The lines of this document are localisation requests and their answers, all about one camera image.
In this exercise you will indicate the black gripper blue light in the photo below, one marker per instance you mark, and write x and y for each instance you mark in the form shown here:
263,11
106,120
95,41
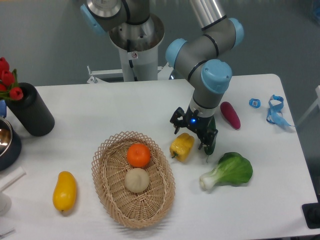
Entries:
199,120

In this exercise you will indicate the yellow bell pepper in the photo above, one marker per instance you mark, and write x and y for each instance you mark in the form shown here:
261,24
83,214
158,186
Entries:
180,148

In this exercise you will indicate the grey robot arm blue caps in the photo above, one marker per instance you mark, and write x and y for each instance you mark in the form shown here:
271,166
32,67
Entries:
197,61

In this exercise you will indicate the green cucumber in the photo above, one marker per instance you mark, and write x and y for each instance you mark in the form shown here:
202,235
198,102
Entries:
211,136

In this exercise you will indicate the purple sweet potato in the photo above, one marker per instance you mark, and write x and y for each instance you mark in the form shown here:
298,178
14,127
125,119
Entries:
230,115

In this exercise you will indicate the green bok choy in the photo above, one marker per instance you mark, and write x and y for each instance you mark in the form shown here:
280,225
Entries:
232,168

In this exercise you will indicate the orange fruit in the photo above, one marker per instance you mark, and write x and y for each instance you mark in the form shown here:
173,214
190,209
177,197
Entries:
138,155

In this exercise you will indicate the small blue tape roll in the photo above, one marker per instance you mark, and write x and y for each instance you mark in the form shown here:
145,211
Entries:
254,103

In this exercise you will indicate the white steamed bun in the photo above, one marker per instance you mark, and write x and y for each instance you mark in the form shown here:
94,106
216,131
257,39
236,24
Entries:
136,180

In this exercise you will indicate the tangled blue ribbon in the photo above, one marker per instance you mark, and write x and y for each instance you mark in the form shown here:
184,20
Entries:
274,112

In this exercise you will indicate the woven wicker basket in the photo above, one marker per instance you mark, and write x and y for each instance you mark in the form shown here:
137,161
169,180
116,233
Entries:
109,168

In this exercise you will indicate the yellow mango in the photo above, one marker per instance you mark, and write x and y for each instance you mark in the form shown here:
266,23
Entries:
65,192

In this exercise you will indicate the black device at edge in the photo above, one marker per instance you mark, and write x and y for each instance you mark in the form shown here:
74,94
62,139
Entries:
311,212

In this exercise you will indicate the black cylindrical vase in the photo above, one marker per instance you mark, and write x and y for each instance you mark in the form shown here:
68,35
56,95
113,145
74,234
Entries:
32,112

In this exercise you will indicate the dark metal bowl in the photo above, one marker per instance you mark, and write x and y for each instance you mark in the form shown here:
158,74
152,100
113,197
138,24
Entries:
10,145

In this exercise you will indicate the red artificial tulips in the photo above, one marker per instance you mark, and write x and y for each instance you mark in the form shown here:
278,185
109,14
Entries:
10,89

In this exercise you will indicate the blue object left edge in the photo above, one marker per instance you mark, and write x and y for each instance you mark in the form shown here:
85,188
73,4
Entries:
3,109

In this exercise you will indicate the white stand object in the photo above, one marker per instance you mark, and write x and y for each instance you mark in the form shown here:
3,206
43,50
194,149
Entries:
5,182

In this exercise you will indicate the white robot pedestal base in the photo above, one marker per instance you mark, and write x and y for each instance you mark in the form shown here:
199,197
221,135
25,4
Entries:
138,51

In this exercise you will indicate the white frame right edge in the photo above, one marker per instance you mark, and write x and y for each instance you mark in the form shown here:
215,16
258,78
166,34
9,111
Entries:
312,110

